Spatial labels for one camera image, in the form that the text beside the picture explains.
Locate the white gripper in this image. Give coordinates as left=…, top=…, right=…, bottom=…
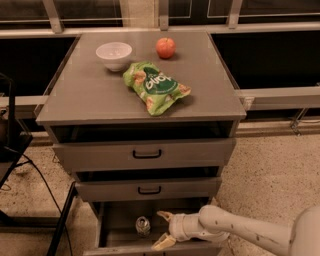
left=151, top=211, right=203, bottom=251

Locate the silver green 7up can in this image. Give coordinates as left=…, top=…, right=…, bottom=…
left=135, top=216, right=151, bottom=237

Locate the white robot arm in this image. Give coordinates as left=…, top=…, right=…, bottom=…
left=152, top=205, right=320, bottom=256

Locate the grey middle drawer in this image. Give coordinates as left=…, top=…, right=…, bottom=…
left=76, top=167, right=221, bottom=202

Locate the grey drawer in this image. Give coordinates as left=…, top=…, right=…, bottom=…
left=83, top=198, right=221, bottom=256
left=76, top=167, right=221, bottom=202
left=54, top=122, right=235, bottom=172

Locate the grey bottom drawer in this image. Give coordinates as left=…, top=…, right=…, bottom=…
left=83, top=198, right=221, bottom=256

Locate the grey drawer cabinet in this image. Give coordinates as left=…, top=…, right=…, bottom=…
left=35, top=30, right=247, bottom=256

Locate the grey top drawer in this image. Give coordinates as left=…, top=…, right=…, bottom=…
left=54, top=122, right=235, bottom=172

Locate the green chip bag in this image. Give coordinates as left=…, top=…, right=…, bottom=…
left=123, top=61, right=191, bottom=116

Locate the metal window railing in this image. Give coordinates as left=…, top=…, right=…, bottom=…
left=0, top=0, right=320, bottom=136

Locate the white bowl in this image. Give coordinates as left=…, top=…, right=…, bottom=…
left=96, top=42, right=133, bottom=72

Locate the red apple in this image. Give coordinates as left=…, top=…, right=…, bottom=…
left=156, top=37, right=176, bottom=59

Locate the black cable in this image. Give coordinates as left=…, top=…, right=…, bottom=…
left=0, top=146, right=74, bottom=256

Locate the black stand frame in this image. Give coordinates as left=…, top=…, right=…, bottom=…
left=0, top=74, right=75, bottom=256

